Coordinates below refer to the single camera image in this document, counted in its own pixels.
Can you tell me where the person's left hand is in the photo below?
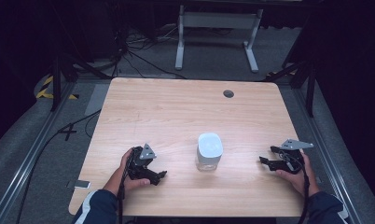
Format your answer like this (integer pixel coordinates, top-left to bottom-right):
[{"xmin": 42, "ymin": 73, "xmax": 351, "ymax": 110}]
[{"xmin": 111, "ymin": 147, "xmax": 152, "ymax": 193}]

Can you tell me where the aluminium floor rail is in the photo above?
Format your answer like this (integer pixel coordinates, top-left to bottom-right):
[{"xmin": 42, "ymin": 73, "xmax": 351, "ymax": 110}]
[
  {"xmin": 292, "ymin": 88, "xmax": 364, "ymax": 224},
  {"xmin": 0, "ymin": 81, "xmax": 77, "ymax": 224}
]

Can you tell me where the grey tape piece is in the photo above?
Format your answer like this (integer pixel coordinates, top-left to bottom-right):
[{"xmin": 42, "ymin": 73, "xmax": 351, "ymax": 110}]
[{"xmin": 66, "ymin": 179, "xmax": 91, "ymax": 189}]

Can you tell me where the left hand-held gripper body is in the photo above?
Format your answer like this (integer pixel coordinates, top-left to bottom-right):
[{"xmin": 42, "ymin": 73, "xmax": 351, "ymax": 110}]
[{"xmin": 126, "ymin": 143, "xmax": 158, "ymax": 181}]

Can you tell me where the clear jar with white lid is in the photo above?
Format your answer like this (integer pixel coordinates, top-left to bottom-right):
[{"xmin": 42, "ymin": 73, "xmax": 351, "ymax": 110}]
[{"xmin": 195, "ymin": 132, "xmax": 224, "ymax": 173}]

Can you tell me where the black floor cable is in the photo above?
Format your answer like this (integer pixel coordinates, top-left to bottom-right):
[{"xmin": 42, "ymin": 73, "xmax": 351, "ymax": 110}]
[{"xmin": 15, "ymin": 109, "xmax": 102, "ymax": 224}]

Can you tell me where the black tripod stand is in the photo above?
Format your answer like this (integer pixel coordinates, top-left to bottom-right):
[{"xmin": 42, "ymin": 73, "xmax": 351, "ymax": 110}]
[
  {"xmin": 49, "ymin": 52, "xmax": 112, "ymax": 112},
  {"xmin": 264, "ymin": 60, "xmax": 317, "ymax": 119}
]

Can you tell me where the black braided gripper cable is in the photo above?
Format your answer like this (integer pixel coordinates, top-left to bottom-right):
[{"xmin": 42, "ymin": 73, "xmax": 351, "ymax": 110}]
[
  {"xmin": 278, "ymin": 150, "xmax": 312, "ymax": 224},
  {"xmin": 117, "ymin": 148, "xmax": 135, "ymax": 224}
]

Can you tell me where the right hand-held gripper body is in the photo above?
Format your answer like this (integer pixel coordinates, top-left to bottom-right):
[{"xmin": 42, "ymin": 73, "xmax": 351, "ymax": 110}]
[{"xmin": 278, "ymin": 138, "xmax": 314, "ymax": 175}]

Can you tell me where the white metal desk frame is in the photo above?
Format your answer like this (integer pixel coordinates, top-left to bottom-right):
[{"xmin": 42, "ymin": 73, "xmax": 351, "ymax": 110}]
[{"xmin": 174, "ymin": 4, "xmax": 265, "ymax": 75}]

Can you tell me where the bundle of black cables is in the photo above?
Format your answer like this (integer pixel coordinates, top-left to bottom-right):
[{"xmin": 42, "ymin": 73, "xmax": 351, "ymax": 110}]
[{"xmin": 112, "ymin": 24, "xmax": 188, "ymax": 80}]

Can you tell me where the person's right hand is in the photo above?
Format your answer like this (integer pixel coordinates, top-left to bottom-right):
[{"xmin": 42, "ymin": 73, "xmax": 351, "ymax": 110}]
[{"xmin": 274, "ymin": 152, "xmax": 321, "ymax": 198}]

